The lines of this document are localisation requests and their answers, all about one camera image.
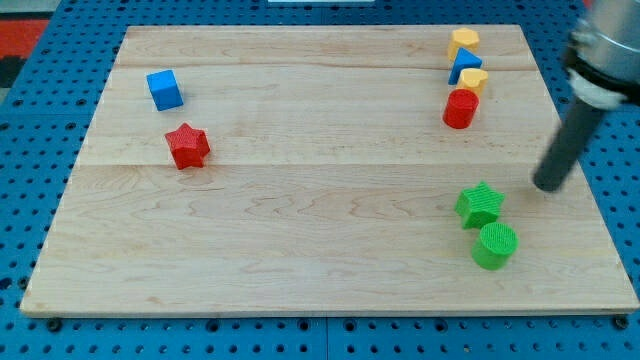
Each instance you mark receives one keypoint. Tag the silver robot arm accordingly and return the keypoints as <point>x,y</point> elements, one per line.
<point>603,54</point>

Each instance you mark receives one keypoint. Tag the wooden board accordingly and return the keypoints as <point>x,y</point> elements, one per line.
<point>329,189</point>

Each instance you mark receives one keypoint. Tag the red star block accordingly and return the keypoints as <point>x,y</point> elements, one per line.
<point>188,146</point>

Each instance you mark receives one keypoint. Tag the red cylinder block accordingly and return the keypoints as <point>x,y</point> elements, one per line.
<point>460,108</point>

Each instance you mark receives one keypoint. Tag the green star block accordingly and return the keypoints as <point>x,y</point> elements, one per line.
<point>479,205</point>

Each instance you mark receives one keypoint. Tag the blue cube block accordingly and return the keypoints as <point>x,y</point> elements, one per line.
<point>164,90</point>

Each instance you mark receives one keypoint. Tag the green cylinder block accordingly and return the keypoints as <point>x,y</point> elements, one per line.
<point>495,245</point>

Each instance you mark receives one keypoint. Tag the blue triangle block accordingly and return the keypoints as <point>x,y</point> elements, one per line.
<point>464,59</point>

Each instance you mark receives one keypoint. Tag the yellow hexagon block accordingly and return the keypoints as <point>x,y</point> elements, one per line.
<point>466,38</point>

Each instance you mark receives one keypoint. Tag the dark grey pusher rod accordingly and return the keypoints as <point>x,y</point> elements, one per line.
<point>579,125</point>

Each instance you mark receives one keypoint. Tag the blue pegboard table mat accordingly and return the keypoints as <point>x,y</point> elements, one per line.
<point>48,99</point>

